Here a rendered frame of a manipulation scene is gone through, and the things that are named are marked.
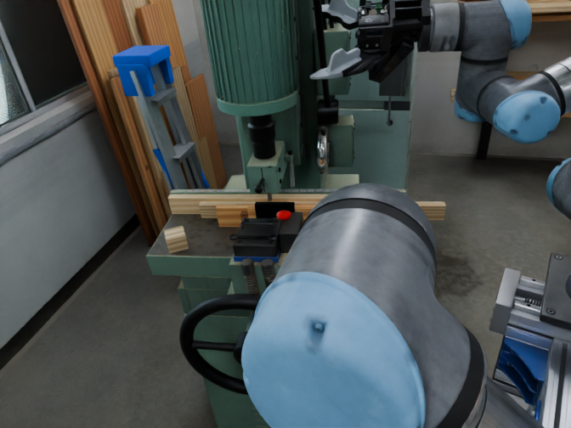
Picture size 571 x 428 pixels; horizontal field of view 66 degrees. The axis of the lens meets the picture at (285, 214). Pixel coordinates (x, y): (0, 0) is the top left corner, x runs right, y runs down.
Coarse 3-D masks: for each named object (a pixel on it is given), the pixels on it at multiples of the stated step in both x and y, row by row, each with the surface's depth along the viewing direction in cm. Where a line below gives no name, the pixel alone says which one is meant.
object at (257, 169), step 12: (276, 144) 107; (252, 156) 102; (276, 156) 101; (252, 168) 99; (264, 168) 98; (276, 168) 98; (252, 180) 100; (276, 180) 99; (252, 192) 102; (264, 192) 102; (276, 192) 101
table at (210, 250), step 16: (176, 224) 112; (192, 224) 111; (208, 224) 111; (160, 240) 107; (192, 240) 105; (208, 240) 105; (224, 240) 104; (160, 256) 102; (176, 256) 101; (192, 256) 100; (208, 256) 100; (224, 256) 99; (160, 272) 104; (176, 272) 104; (192, 272) 103; (208, 272) 102; (224, 272) 101
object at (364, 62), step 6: (360, 54) 76; (366, 54) 76; (378, 54) 76; (360, 60) 75; (366, 60) 75; (372, 60) 75; (378, 60) 76; (354, 66) 75; (360, 66) 75; (366, 66) 75; (342, 72) 75; (348, 72) 76; (354, 72) 76; (360, 72) 76
